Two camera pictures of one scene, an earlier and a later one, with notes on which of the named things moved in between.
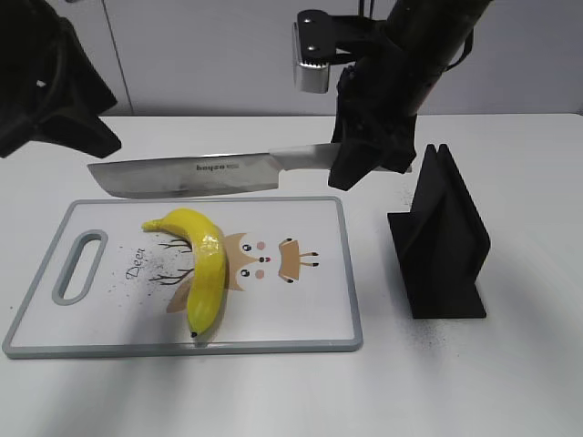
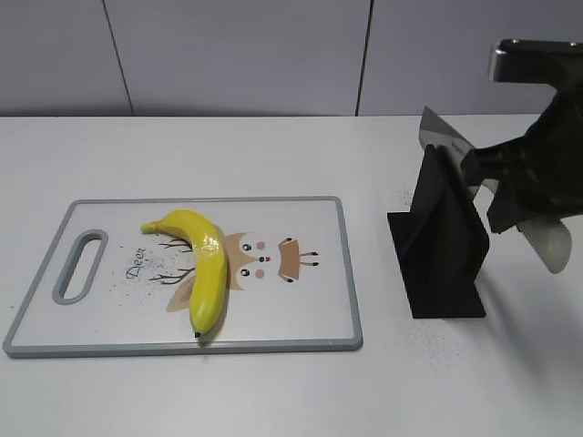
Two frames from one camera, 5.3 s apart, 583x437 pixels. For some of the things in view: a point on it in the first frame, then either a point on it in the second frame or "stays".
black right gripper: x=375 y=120 -> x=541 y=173
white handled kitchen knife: x=209 y=176 -> x=548 y=236
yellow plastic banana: x=208 y=275 stays
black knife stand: x=444 y=241 stays
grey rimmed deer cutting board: x=108 y=288 stays
